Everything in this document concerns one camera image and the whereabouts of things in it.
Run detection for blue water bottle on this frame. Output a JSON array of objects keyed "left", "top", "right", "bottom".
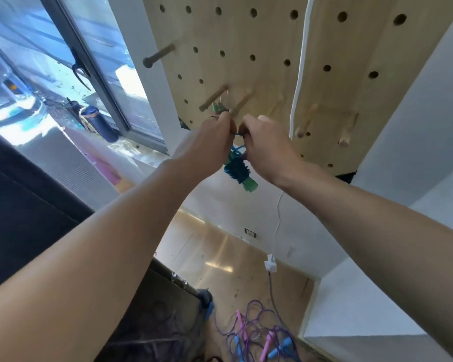
[{"left": 80, "top": 105, "right": 120, "bottom": 144}]

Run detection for black water bottle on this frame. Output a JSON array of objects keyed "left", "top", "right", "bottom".
[{"left": 64, "top": 98, "right": 84, "bottom": 125}]

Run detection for wooden pegboard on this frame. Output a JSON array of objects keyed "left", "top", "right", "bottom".
[{"left": 141, "top": 0, "right": 453, "bottom": 177}]

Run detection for black window handle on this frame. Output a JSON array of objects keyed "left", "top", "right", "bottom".
[{"left": 69, "top": 47, "right": 93, "bottom": 92}]

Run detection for grey cable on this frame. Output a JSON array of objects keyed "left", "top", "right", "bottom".
[{"left": 268, "top": 273, "right": 289, "bottom": 330}]

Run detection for person's left forearm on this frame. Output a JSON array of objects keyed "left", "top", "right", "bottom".
[{"left": 0, "top": 156, "right": 199, "bottom": 362}]

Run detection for person's right forearm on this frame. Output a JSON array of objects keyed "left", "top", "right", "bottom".
[{"left": 281, "top": 164, "right": 453, "bottom": 362}]

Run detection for purple jump rope pink handles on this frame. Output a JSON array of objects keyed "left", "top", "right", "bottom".
[{"left": 211, "top": 299, "right": 279, "bottom": 362}]

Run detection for light wooden peg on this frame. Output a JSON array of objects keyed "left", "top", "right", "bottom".
[
  {"left": 338, "top": 113, "right": 359, "bottom": 148},
  {"left": 295, "top": 103, "right": 320, "bottom": 139},
  {"left": 199, "top": 84, "right": 229, "bottom": 112},
  {"left": 230, "top": 90, "right": 254, "bottom": 117}
]

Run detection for grey window frame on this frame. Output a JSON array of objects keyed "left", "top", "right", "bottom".
[{"left": 0, "top": 0, "right": 170, "bottom": 155}]

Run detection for purple jump rope blue handles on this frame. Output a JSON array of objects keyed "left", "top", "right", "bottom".
[{"left": 232, "top": 327, "right": 303, "bottom": 362}]

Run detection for white cable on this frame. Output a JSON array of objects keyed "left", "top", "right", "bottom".
[{"left": 271, "top": 0, "right": 316, "bottom": 260}]

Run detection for green and blue jump rope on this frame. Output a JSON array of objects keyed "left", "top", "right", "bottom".
[{"left": 211, "top": 102, "right": 259, "bottom": 193}]

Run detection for white appliance box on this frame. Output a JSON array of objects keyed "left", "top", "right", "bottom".
[{"left": 14, "top": 126, "right": 122, "bottom": 212}]

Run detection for pink sheet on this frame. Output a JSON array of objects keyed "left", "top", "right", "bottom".
[{"left": 86, "top": 152, "right": 122, "bottom": 186}]

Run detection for person's right hand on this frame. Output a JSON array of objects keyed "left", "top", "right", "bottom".
[{"left": 238, "top": 114, "right": 307, "bottom": 188}]

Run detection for person's left hand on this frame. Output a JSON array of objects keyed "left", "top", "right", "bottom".
[{"left": 166, "top": 111, "right": 238, "bottom": 185}]

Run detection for dark wooden peg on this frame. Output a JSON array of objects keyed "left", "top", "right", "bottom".
[{"left": 143, "top": 43, "right": 176, "bottom": 69}]

